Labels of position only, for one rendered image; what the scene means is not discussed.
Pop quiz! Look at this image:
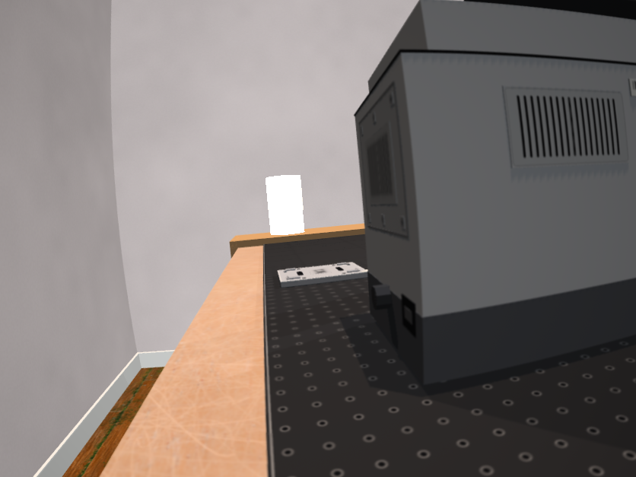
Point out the dark grey machine housing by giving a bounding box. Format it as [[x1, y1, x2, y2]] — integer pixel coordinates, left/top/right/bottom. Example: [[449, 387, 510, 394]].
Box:
[[354, 0, 636, 385]]

